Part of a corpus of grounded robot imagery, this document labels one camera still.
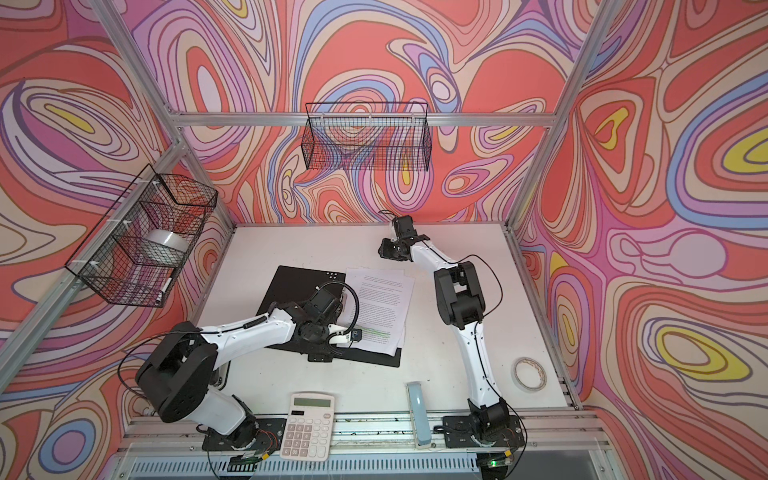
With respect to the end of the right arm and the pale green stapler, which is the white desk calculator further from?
the end of the right arm

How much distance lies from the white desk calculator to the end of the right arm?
1.46 ft

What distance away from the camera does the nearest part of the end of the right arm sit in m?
0.83

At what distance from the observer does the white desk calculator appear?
2.35ft
